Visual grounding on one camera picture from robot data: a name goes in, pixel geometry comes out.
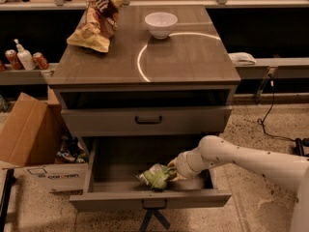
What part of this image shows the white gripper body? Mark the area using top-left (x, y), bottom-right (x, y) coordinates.
top-left (176, 151), bottom-right (203, 179)

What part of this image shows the green jalapeno chip bag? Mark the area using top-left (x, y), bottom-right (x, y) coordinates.
top-left (136, 163), bottom-right (177, 190)

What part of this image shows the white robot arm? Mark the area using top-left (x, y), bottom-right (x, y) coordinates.
top-left (168, 135), bottom-right (309, 232)

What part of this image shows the closed grey upper drawer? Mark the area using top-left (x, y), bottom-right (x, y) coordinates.
top-left (62, 106), bottom-right (232, 137)

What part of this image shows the open grey lower drawer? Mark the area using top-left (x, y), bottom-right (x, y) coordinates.
top-left (70, 135), bottom-right (231, 212)

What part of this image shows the grey drawer cabinet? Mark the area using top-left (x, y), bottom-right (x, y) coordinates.
top-left (47, 4), bottom-right (241, 157)

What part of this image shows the brown yellow chip bag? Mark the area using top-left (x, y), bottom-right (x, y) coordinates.
top-left (67, 0), bottom-right (125, 53)

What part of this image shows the white caravan box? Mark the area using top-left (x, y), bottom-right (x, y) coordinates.
top-left (26, 163), bottom-right (88, 192)

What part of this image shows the black stand right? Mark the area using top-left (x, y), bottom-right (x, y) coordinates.
top-left (294, 138), bottom-right (308, 157)

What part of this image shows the black stand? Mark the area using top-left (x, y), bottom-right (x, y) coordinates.
top-left (294, 138), bottom-right (308, 157)
top-left (0, 169), bottom-right (15, 232)

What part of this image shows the white folded cloth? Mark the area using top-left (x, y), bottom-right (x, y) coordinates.
top-left (229, 52), bottom-right (256, 66)

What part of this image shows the white bowl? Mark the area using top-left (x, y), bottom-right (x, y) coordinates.
top-left (145, 12), bottom-right (178, 39)

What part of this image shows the brown cardboard box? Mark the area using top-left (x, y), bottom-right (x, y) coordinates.
top-left (0, 93), bottom-right (63, 166)

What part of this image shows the red soda can right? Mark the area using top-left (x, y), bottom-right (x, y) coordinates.
top-left (33, 52), bottom-right (49, 70)

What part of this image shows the red soda can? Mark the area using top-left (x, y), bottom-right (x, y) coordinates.
top-left (5, 49), bottom-right (23, 70)
top-left (33, 52), bottom-right (49, 70)

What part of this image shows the black stand left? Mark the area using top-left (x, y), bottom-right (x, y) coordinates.
top-left (0, 169), bottom-right (15, 232)

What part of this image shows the white pump bottle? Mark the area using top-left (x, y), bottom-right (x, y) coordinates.
top-left (14, 39), bottom-right (36, 71)

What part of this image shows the red soda can left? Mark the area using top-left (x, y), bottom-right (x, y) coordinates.
top-left (5, 49), bottom-right (23, 70)

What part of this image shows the blue strap on handle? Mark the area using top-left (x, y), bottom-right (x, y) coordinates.
top-left (138, 209), bottom-right (171, 232)

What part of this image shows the black power cable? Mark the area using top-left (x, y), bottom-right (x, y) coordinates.
top-left (256, 77), bottom-right (296, 143)

